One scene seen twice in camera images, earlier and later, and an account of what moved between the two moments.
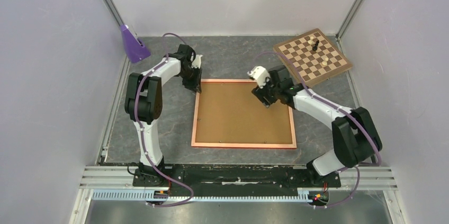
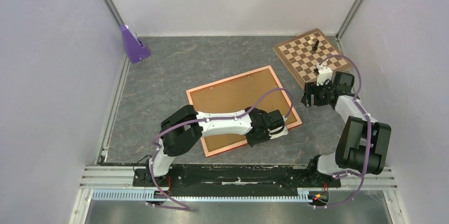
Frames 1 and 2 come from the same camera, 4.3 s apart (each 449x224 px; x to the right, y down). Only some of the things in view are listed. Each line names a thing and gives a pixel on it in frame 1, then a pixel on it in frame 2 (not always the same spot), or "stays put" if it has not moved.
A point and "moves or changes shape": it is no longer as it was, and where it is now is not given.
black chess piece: [315, 47] stays put
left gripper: [195, 86] to [251, 142]
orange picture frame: [229, 115] moves or changes shape
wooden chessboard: [317, 59] stays put
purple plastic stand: [136, 52] stays put
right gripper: [263, 92] to [311, 88]
